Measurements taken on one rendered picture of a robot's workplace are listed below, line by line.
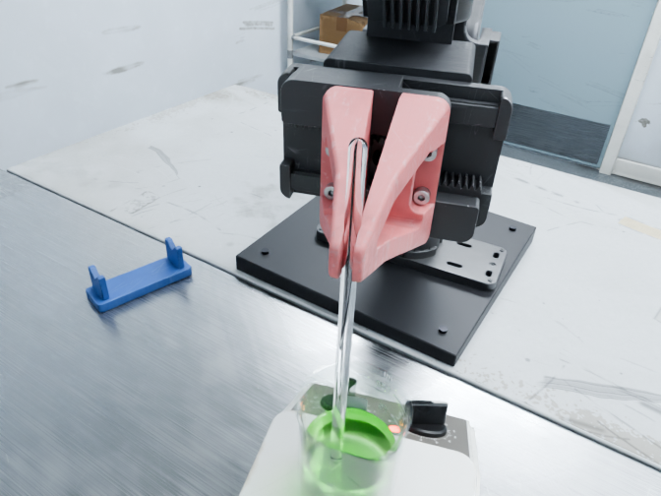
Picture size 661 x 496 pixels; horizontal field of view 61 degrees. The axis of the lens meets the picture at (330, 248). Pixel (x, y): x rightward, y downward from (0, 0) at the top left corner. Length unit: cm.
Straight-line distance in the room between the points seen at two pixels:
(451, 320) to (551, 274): 17
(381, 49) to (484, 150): 7
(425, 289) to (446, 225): 30
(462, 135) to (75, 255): 49
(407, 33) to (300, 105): 8
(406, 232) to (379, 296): 32
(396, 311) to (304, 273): 10
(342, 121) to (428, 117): 3
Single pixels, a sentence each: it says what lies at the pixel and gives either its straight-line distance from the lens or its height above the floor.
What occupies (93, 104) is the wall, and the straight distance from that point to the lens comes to 198.
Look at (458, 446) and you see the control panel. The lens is 39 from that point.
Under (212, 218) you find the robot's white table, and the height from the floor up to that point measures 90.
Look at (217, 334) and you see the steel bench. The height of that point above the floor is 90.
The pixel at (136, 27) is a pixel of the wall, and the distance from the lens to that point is 205.
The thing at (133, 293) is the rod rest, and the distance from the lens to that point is 58.
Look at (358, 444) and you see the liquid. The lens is 29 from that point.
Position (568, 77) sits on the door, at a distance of 321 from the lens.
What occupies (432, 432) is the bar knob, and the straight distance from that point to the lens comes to 39.
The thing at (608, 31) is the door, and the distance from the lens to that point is 314.
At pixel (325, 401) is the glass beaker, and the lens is 29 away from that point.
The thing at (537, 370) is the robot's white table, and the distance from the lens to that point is 54.
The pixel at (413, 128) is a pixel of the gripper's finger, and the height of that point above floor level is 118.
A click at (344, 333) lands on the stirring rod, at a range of 22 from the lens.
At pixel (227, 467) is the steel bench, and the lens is 44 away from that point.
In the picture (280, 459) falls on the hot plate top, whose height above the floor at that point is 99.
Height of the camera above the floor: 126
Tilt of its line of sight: 34 degrees down
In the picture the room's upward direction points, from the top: 3 degrees clockwise
